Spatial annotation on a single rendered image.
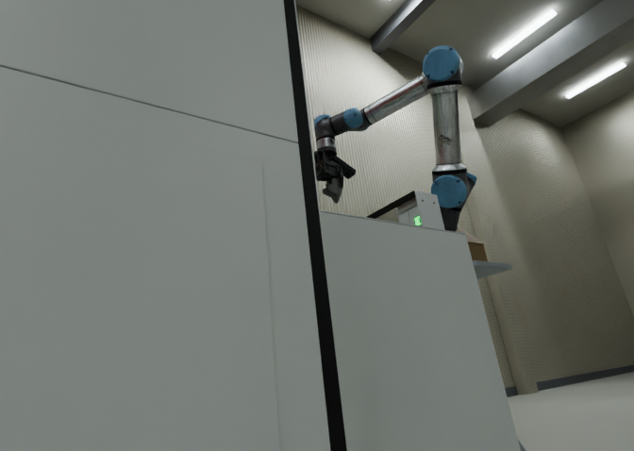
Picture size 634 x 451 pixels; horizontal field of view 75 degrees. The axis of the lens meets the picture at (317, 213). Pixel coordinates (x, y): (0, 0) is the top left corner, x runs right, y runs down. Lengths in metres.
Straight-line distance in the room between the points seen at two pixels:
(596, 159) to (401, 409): 11.78
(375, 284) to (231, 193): 0.45
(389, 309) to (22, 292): 0.65
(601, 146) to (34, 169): 12.33
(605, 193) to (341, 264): 11.52
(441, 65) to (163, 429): 1.30
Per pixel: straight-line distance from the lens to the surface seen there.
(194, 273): 0.47
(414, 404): 0.90
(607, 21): 8.57
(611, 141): 12.44
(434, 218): 1.21
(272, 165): 0.57
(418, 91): 1.66
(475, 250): 1.69
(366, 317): 0.84
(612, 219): 12.06
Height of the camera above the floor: 0.50
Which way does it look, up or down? 22 degrees up
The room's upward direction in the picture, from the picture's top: 7 degrees counter-clockwise
